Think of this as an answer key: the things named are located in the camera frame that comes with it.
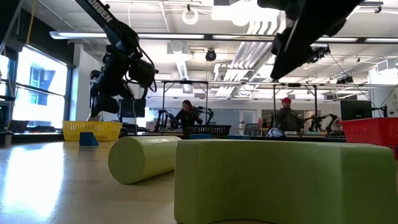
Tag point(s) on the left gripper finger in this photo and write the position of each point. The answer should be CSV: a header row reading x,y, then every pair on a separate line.
x,y
99,105
112,104

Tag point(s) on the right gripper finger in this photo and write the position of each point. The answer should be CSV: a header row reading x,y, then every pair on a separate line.
x,y
298,46
281,42

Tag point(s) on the green foam cylinder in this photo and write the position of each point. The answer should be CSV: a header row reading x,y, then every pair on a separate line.
x,y
140,158

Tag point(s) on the black background robot arm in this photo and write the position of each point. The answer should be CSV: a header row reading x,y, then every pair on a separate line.
x,y
320,119
164,119

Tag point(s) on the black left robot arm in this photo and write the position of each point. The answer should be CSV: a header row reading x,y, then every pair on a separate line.
x,y
105,15

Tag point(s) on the black monitor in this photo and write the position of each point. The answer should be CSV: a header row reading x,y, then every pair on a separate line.
x,y
356,109
132,108

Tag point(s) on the black ceiling spotlight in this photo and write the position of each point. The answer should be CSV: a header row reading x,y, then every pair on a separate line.
x,y
320,54
345,80

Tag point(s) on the yellow plastic basket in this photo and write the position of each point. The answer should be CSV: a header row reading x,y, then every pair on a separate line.
x,y
93,130

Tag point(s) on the blue foam wedge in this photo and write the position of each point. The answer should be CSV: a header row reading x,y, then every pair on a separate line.
x,y
88,140

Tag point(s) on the overhead light bar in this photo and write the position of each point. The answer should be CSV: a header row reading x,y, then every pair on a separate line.
x,y
93,35

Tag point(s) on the large window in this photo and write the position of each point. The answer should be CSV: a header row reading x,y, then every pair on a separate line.
x,y
40,93

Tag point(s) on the person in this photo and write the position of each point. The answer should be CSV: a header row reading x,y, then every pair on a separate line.
x,y
187,118
287,119

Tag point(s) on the grey office chair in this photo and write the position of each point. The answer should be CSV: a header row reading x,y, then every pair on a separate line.
x,y
252,130

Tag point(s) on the black plastic basket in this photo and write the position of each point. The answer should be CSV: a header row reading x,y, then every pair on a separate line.
x,y
206,131

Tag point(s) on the red plastic basket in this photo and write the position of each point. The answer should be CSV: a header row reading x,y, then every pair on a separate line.
x,y
370,132

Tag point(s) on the green foam arch block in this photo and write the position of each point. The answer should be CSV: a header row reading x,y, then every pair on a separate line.
x,y
280,180

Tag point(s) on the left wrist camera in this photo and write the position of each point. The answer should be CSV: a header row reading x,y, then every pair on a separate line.
x,y
141,73

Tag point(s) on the black rig frame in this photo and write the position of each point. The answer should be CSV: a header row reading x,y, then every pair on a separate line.
x,y
185,81
293,84

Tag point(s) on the black ceiling camera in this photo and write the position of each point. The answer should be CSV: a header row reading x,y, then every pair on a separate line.
x,y
211,55

